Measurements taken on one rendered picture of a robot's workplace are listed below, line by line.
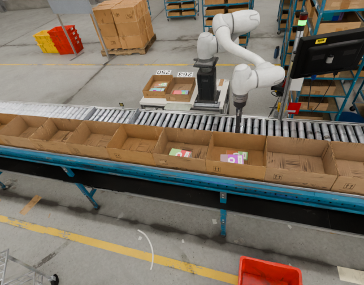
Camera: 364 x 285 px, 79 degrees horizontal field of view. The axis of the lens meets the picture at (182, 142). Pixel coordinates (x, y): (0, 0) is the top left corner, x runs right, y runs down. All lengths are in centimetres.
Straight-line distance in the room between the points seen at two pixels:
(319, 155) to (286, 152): 21
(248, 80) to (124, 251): 194
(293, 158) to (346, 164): 33
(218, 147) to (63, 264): 189
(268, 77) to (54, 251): 253
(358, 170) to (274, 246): 100
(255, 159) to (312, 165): 38
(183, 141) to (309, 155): 95
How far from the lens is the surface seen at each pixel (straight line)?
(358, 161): 195
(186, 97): 253
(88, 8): 586
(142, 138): 200
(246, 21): 174
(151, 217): 254
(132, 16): 588
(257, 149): 178
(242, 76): 127
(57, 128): 254
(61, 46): 746
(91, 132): 227
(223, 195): 172
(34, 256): 294
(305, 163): 179
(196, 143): 183
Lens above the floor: 219
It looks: 44 degrees down
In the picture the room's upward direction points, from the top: 10 degrees counter-clockwise
